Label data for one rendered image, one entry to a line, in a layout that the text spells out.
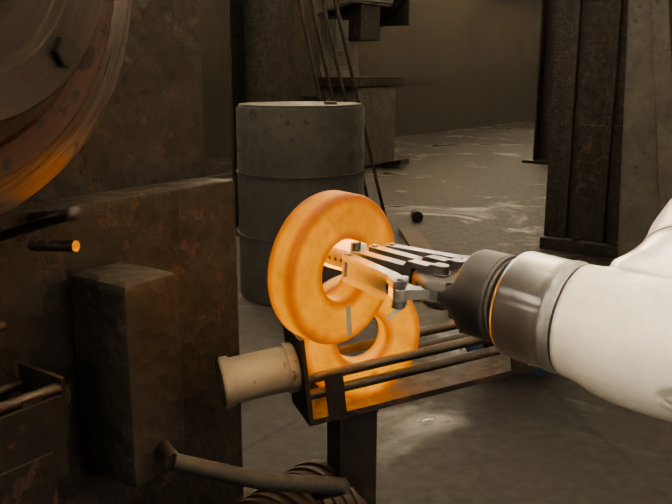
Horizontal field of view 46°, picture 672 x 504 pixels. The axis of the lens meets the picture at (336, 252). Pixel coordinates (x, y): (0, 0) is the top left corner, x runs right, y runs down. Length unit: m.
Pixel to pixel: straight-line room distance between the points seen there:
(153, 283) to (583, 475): 1.54
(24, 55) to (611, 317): 0.48
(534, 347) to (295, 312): 0.24
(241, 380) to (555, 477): 1.38
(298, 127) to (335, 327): 2.56
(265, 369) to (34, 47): 0.44
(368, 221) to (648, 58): 2.47
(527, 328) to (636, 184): 2.61
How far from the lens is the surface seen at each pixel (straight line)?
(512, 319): 0.62
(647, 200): 3.19
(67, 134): 0.80
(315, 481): 0.93
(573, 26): 4.68
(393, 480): 2.09
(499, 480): 2.13
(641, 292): 0.58
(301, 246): 0.73
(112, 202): 0.96
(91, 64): 0.79
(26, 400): 0.82
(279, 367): 0.91
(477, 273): 0.65
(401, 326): 0.96
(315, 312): 0.76
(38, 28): 0.69
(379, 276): 0.68
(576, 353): 0.59
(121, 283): 0.86
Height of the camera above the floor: 1.02
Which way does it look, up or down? 13 degrees down
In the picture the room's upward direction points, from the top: straight up
